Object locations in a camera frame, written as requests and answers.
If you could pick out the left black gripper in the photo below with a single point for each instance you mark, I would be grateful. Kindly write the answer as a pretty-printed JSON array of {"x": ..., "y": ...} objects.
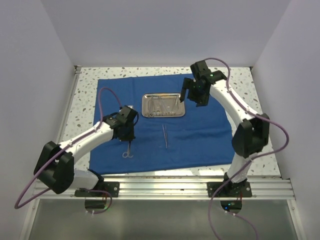
[{"x": 129, "y": 137}]

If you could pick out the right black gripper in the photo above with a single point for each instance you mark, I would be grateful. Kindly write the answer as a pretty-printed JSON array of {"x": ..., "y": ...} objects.
[{"x": 188, "y": 84}]

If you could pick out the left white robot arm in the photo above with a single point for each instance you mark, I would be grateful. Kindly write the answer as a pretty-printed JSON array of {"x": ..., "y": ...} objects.
[{"x": 56, "y": 164}]

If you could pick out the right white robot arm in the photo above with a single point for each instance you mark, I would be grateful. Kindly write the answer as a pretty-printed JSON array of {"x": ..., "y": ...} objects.
[{"x": 252, "y": 128}]

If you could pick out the stainless steel tray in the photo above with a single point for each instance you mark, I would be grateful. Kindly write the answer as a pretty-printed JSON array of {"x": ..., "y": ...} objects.
[{"x": 169, "y": 98}]

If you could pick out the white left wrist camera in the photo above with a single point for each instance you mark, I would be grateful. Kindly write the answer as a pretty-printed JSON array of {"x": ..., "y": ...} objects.
[{"x": 129, "y": 115}]

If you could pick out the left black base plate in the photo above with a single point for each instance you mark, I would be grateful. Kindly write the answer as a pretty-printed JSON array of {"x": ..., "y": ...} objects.
[{"x": 103, "y": 189}]

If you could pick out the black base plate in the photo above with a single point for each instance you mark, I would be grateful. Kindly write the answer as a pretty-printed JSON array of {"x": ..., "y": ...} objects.
[
  {"x": 231, "y": 190},
  {"x": 103, "y": 189}
]

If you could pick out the aluminium mounting rail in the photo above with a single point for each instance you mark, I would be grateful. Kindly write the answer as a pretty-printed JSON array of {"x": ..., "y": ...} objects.
[{"x": 194, "y": 187}]

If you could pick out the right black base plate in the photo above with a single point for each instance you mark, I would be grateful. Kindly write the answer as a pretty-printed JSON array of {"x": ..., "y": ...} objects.
[{"x": 231, "y": 190}]

